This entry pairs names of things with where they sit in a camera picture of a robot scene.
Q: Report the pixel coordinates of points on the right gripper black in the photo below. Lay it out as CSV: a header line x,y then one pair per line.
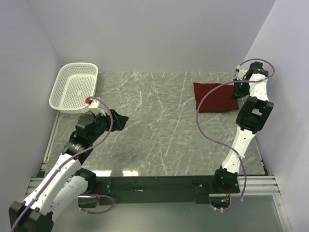
x,y
240,87

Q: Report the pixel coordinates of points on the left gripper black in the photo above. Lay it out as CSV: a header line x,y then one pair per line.
x,y
115,120

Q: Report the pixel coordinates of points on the dark red t-shirt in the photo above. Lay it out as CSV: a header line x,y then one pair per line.
x,y
219,101

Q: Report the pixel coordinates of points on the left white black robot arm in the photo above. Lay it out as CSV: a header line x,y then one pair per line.
x,y
67,180

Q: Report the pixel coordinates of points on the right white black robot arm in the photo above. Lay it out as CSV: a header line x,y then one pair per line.
x,y
252,84

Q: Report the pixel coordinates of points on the white perforated plastic basket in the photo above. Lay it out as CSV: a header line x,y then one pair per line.
x,y
74,83

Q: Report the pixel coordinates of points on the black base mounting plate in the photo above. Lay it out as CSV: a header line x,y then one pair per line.
x,y
160,189

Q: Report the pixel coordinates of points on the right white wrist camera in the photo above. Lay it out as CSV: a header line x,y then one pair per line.
x,y
239,74

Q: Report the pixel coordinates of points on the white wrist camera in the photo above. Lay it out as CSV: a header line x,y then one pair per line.
x,y
94,106
239,74

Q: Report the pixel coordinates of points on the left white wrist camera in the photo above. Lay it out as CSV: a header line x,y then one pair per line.
x,y
94,106

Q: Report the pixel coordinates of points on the aluminium extrusion rail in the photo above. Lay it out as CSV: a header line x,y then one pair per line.
x,y
261,185

